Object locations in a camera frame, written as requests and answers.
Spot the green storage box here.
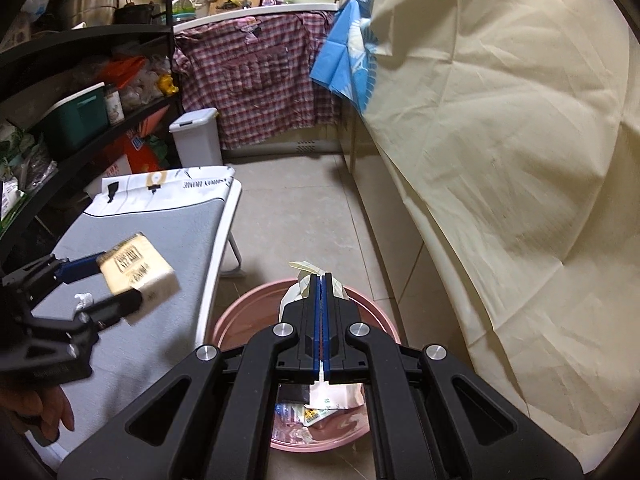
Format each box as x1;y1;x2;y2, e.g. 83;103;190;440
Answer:
42;82;111;156

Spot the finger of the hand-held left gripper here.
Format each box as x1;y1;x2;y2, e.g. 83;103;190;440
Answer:
27;289;145;333
2;252;108;293

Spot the grey-topped low folding table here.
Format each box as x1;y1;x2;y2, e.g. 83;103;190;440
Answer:
30;165;245;466

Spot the yellow and black wrapper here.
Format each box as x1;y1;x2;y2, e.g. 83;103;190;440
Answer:
299;406;332;427

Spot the red plaid shirt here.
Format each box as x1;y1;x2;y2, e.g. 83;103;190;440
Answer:
172;10;343;151

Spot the pink plastic basin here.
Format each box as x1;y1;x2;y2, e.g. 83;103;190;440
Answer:
210;280;401;453

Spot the red printed sack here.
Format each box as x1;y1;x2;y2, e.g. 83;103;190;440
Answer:
117;127;171;173

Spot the black shelf rack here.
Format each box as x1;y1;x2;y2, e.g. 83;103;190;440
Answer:
0;0;183;281

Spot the white lidded bin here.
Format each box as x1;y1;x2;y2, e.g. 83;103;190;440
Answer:
168;107;223;167

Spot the orange bag on shelf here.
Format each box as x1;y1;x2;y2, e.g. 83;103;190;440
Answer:
100;55;148;86

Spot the person's left hand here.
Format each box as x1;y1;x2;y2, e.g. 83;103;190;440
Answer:
0;382;77;443

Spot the cream cloth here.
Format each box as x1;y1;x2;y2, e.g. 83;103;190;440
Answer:
350;0;640;436

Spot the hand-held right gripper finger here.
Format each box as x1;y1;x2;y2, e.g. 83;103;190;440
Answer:
57;272;322;480
324;272;583;480

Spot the black cooking pot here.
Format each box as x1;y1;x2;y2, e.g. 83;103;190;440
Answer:
115;2;156;26

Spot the beige cardboard box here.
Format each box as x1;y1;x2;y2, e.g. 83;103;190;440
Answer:
96;231;180;326

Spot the green and white food packet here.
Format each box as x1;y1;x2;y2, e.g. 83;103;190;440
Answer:
0;125;31;226

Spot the white labelled can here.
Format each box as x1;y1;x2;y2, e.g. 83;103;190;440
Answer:
104;87;125;127

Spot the blue cloth with white print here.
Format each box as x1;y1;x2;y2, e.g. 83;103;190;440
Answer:
309;0;396;113

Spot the white paper packet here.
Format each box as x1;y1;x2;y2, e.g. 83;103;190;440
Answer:
277;260;366;408

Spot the white printed cloth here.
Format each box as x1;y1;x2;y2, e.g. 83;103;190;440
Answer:
87;164;237;216

